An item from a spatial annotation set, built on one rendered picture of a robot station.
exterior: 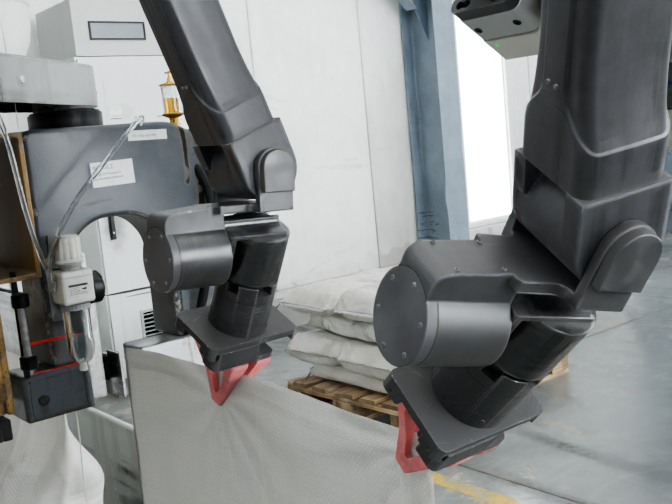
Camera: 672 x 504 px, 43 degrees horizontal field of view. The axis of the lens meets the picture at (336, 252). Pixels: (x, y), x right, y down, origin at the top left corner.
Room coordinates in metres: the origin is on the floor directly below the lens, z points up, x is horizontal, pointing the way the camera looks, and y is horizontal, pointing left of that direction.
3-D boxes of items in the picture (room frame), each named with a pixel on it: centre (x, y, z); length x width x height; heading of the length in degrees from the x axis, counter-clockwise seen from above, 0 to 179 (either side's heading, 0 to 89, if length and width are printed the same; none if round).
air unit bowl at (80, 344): (0.95, 0.30, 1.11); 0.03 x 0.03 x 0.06
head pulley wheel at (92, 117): (1.09, 0.32, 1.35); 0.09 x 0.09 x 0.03
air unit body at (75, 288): (0.96, 0.30, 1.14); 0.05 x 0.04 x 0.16; 129
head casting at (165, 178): (1.16, 0.33, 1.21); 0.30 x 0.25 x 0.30; 39
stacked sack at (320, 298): (4.18, -0.06, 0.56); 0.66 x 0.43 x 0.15; 126
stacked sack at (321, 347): (4.18, -0.07, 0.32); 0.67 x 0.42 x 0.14; 133
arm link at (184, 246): (0.76, 0.10, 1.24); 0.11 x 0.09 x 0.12; 128
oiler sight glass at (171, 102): (1.12, 0.19, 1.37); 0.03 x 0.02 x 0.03; 39
